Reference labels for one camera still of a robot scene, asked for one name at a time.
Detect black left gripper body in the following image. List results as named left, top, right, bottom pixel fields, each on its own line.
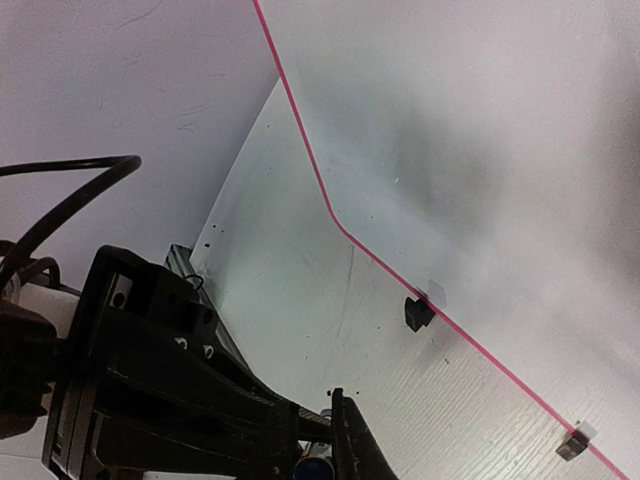
left=42, top=246, right=218, bottom=479

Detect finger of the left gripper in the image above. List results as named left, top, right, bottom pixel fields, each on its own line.
left=99, top=344, right=301, bottom=474

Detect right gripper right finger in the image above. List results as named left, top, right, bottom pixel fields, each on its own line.
left=331, top=388, right=398, bottom=480

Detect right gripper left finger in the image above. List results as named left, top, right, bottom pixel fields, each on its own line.
left=297, top=405, right=333, bottom=440

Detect whiteboard marker pen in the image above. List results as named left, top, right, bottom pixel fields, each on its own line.
left=293, top=439, right=336, bottom=480

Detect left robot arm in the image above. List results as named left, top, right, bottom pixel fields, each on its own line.
left=1, top=246, right=326, bottom=479

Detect left black whiteboard stand clip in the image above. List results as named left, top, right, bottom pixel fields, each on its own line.
left=404, top=297, right=436, bottom=332

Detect black whiteboard stand clip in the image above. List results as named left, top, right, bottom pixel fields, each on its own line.
left=555, top=430, right=590, bottom=462
left=404, top=297, right=436, bottom=332

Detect right black whiteboard stand clip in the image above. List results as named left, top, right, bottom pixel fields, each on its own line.
left=555, top=430, right=590, bottom=462

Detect pink framed whiteboard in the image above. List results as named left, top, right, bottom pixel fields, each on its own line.
left=255, top=1, right=639, bottom=479

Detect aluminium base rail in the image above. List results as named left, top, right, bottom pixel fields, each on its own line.
left=164, top=244, right=250, bottom=370

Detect black left camera cable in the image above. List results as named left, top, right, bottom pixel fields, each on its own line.
left=0, top=154, right=144, bottom=291

